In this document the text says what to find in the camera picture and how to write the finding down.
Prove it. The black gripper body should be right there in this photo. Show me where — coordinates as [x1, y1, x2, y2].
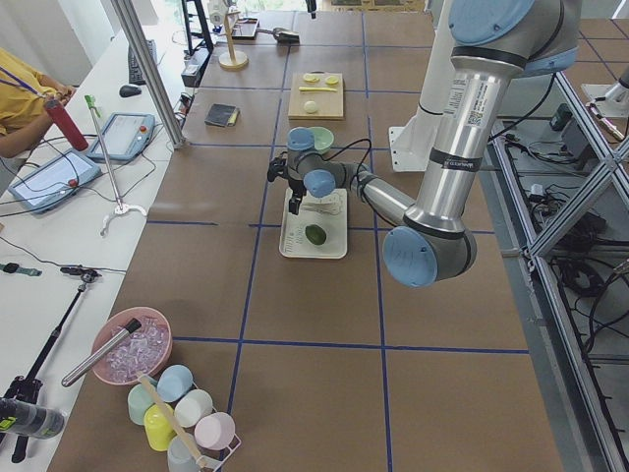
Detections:
[288, 177, 306, 202]

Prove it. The white spoon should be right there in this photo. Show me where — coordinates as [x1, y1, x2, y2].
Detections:
[300, 204, 344, 215]

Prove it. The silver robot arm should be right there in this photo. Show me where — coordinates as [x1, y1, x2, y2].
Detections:
[267, 1, 582, 287]

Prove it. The light green bowl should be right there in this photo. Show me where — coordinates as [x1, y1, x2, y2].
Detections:
[309, 126, 335, 154]

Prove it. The pink bowl with ice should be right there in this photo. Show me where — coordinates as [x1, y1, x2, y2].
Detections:
[91, 307, 173, 385]

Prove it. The white rectangular tray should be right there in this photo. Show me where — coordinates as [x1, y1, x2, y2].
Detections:
[279, 189, 348, 260]

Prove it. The green avocado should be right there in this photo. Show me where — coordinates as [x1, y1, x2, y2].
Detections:
[305, 224, 327, 246]

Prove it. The wooden cutting board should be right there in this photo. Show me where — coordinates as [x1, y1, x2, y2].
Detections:
[288, 72, 345, 120]

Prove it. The yellow plastic knife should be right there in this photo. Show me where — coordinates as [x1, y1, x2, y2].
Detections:
[298, 86, 339, 92]

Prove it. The grey folded cloth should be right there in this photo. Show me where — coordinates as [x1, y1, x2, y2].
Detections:
[204, 103, 240, 128]

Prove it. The lemon slice stacked pair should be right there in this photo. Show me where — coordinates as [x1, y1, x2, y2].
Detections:
[303, 74, 319, 84]

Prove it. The wooden mug tree stand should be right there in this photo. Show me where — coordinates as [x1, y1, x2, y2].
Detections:
[218, 12, 249, 71]

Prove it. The metal scoop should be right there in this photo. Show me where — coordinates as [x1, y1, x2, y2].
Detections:
[257, 28, 300, 44]

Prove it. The reacher grabber tool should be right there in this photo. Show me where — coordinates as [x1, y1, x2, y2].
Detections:
[85, 94, 147, 237]

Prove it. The blue teach pendant far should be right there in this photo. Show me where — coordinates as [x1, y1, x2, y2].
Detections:
[101, 112, 156, 163]

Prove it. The blue teach pendant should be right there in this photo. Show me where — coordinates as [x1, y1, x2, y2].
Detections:
[9, 150, 101, 213]
[101, 112, 156, 163]

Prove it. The black computer mouse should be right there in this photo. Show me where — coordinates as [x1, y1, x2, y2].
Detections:
[119, 85, 142, 98]

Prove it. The metal muddler rod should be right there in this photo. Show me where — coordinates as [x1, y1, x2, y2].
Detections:
[61, 318, 142, 387]

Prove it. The blue cup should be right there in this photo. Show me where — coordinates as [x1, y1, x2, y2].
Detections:
[156, 365, 194, 403]

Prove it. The blue teach pendant near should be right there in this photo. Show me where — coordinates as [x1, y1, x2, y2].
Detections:
[9, 150, 101, 213]

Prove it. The white cup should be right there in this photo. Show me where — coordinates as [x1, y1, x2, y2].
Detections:
[174, 388, 213, 428]

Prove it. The pink cup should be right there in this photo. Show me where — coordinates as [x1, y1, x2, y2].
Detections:
[194, 412, 236, 450]

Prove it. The green cup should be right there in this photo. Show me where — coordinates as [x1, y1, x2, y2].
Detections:
[127, 383, 154, 426]

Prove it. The yellow cup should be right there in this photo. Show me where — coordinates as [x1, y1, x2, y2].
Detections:
[143, 404, 176, 452]

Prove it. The red bottle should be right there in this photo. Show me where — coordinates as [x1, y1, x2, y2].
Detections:
[44, 98, 88, 151]

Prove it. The grey cup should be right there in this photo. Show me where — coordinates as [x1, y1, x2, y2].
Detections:
[167, 437, 200, 472]

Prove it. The person in yellow shirt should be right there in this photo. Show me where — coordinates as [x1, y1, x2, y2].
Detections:
[1, 48, 76, 158]

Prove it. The smart watch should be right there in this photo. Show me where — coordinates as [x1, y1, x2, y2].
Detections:
[0, 263, 42, 276]

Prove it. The black tripod stick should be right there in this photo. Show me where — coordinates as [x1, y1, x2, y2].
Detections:
[1, 265, 100, 463]

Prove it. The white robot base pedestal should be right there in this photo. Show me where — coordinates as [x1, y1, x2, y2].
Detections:
[389, 0, 454, 172]

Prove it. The aluminium frame post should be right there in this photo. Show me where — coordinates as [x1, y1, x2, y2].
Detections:
[111, 0, 185, 149]

